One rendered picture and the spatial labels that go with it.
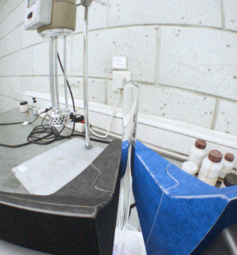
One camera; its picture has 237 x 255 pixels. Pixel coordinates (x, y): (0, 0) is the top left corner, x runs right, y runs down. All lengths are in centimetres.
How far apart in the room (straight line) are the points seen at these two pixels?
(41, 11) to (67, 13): 7
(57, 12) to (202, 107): 50
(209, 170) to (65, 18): 50
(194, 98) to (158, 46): 22
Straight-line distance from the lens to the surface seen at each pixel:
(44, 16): 40
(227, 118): 58
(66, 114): 44
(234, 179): 47
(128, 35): 65
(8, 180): 53
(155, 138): 60
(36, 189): 45
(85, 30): 52
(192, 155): 50
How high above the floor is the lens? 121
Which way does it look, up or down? 23 degrees down
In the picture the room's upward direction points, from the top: 1 degrees clockwise
